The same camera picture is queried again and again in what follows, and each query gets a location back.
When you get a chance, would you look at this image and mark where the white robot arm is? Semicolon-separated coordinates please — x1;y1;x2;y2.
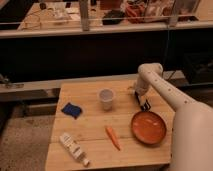
133;63;213;171

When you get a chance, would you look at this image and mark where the translucent plastic cup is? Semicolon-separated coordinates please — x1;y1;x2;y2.
98;88;115;111

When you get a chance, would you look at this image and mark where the blue cloth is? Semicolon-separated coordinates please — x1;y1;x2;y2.
61;103;82;119

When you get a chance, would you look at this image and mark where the orange carrot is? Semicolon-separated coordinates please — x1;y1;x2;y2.
105;126;121;150

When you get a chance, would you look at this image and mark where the orange frying pan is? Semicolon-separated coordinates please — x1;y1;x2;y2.
131;92;167;145

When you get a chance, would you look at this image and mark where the black bag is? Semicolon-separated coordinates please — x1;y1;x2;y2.
102;10;124;25

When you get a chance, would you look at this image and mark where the white bottle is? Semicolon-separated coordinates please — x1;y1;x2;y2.
59;133;90;167

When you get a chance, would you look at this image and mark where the orange red object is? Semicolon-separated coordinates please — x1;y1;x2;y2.
125;4;145;23

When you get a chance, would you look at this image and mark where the metal post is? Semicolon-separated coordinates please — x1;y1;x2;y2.
79;0;90;31
168;0;182;27

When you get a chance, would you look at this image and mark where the metal post right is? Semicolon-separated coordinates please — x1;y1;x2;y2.
168;0;182;27

